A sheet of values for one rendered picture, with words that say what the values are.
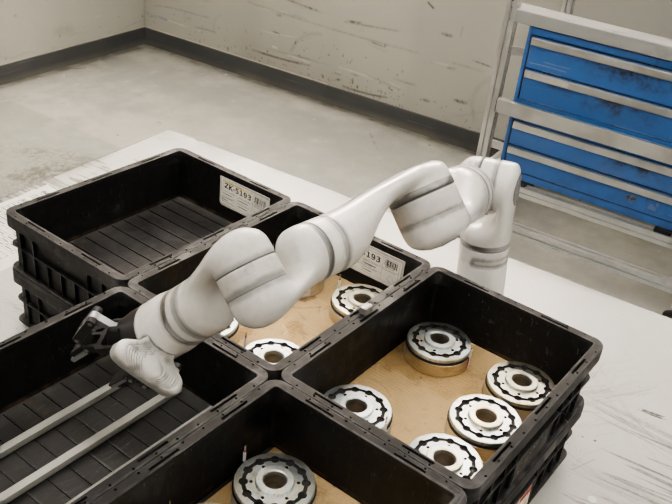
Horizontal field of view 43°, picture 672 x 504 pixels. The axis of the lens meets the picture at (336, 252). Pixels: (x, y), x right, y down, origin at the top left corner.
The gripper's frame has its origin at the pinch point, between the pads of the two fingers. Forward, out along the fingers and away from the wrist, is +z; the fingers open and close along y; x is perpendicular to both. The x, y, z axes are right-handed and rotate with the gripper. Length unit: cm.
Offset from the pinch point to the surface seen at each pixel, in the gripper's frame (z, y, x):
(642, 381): -27, -84, -44
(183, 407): 2.3, -14.3, -3.2
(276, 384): -14.7, -17.2, -3.2
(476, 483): -34.4, -34.9, 6.0
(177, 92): 207, -39, -284
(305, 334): -1.6, -27.4, -24.4
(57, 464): 5.3, -2.7, 11.7
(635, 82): -10, -116, -193
